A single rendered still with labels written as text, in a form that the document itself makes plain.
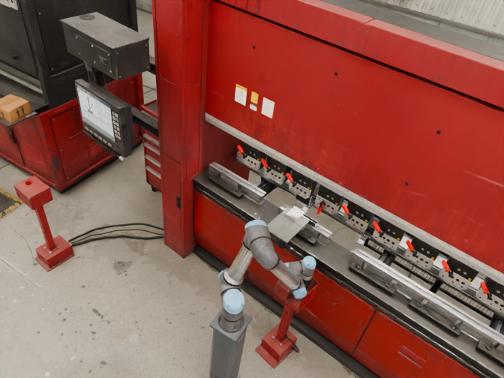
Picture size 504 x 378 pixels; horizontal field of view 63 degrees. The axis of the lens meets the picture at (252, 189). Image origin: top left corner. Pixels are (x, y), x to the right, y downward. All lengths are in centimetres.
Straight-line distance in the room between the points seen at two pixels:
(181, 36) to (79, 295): 216
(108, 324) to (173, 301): 51
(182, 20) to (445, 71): 138
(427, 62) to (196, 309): 243
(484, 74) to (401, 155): 53
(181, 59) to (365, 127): 113
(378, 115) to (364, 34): 39
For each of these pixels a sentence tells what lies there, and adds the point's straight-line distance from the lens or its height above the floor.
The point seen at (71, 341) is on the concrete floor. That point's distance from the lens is 339.
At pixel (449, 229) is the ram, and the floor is 149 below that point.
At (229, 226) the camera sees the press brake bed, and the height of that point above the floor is 63.
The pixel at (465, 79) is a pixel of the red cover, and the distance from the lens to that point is 193.
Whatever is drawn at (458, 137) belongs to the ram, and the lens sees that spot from 204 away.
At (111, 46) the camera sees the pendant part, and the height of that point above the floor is 195.
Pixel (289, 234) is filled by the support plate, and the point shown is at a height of 100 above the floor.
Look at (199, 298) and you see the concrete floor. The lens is 345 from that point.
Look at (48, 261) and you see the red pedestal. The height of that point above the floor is 10.
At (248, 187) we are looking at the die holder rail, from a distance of 292.
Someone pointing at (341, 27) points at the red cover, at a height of 225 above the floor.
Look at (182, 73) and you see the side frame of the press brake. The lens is 257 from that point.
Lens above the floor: 288
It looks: 41 degrees down
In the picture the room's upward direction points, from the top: 8 degrees clockwise
